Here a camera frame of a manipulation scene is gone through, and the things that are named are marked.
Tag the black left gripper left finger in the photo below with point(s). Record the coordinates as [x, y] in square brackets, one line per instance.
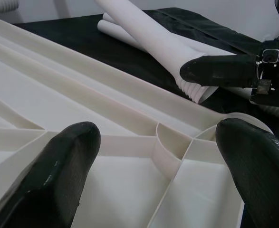
[53, 178]

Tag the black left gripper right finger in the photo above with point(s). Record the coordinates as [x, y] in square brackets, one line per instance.
[260, 178]

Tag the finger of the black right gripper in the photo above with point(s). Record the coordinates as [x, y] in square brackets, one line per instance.
[220, 71]

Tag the white plastic table top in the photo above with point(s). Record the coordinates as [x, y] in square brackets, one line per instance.
[134, 185]

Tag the black table cloth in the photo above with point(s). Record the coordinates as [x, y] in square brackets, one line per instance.
[141, 64]

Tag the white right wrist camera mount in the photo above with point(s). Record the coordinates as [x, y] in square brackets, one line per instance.
[270, 55]

